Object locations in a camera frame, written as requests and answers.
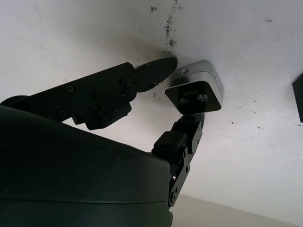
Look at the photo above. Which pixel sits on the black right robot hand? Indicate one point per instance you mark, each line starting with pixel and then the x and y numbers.
pixel 71 170

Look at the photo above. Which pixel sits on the small silver depth camera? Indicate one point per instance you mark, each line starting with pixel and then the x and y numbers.
pixel 196 94

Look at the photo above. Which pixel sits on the black camera box base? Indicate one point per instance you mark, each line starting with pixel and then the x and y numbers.
pixel 298 99

